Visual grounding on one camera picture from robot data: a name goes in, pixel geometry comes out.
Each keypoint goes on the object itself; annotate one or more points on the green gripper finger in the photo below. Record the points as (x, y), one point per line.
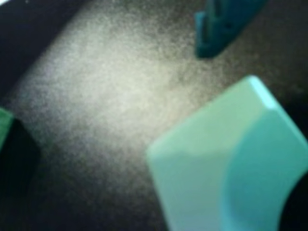
(4, 127)

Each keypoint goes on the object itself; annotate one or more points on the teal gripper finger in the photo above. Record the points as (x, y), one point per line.
(211, 36)

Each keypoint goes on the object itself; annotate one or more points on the light green U shape block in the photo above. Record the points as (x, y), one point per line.
(204, 156)

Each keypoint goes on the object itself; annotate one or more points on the black table mat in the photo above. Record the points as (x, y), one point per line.
(101, 96)

